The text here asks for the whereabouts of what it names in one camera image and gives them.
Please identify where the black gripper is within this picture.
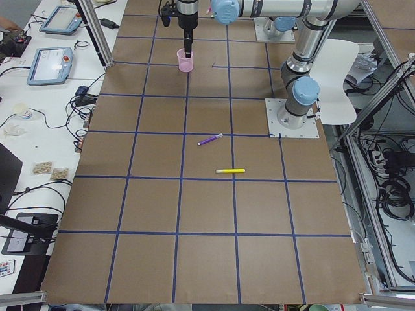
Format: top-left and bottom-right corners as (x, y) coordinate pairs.
(176, 0), (198, 58)

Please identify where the purple pen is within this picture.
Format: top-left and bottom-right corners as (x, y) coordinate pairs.
(197, 133), (223, 146)

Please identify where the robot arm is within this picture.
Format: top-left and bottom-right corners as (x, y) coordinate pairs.
(263, 16), (296, 38)
(209, 0), (359, 129)

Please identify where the pink mesh cup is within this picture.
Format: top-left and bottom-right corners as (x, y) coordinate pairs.
(176, 48), (193, 73)

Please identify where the black power adapter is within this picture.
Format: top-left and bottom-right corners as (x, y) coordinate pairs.
(100, 18), (119, 29)

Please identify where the far blue teach pendant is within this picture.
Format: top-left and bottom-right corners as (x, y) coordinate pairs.
(40, 6), (82, 35)

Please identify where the blue teach pendant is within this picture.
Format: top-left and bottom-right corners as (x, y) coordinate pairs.
(27, 47), (73, 86)
(40, 6), (82, 35)

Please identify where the yellow pen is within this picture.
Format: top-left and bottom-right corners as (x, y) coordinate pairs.
(215, 168), (246, 174)

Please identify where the near blue teach pendant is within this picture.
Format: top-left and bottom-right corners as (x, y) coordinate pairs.
(27, 47), (73, 86)

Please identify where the white chair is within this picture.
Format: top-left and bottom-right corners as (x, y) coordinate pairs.
(309, 39), (359, 125)

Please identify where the small white bowl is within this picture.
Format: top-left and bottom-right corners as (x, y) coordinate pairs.
(13, 102), (32, 120)

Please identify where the snack bag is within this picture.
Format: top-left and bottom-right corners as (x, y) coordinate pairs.
(50, 168), (69, 181)
(32, 161), (53, 175)

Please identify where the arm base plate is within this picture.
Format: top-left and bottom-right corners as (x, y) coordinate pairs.
(254, 17), (296, 43)
(265, 98), (320, 139)

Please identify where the aluminium frame post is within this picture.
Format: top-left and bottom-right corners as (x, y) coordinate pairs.
(73, 0), (113, 68)

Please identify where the black camera stand base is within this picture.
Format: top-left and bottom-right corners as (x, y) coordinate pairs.
(1, 213), (58, 255)

